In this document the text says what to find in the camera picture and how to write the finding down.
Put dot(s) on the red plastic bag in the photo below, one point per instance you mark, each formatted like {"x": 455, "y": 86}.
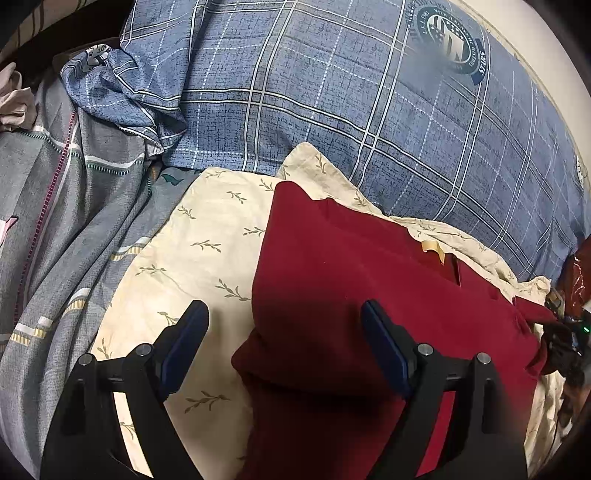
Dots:
{"x": 579, "y": 277}

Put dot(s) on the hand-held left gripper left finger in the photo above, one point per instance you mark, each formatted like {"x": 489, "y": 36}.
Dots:
{"x": 184, "y": 350}

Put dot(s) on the pinkish grey cloth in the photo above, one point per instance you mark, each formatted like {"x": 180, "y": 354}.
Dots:
{"x": 14, "y": 106}

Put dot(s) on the blue plaid quilt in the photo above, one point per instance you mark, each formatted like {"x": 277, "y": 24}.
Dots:
{"x": 323, "y": 92}

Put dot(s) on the dark red garment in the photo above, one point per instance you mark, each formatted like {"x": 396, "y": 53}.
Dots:
{"x": 323, "y": 277}

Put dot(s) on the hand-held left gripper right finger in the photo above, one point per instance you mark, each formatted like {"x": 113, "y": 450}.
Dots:
{"x": 385, "y": 346}

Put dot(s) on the grey striped bedsheet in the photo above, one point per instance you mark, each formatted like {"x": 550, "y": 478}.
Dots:
{"x": 69, "y": 230}

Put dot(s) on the cream leaf-print sheet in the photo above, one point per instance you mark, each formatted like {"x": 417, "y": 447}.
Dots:
{"x": 207, "y": 230}

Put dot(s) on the striped beige sofa cushion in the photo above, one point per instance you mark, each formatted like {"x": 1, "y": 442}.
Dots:
{"x": 37, "y": 23}

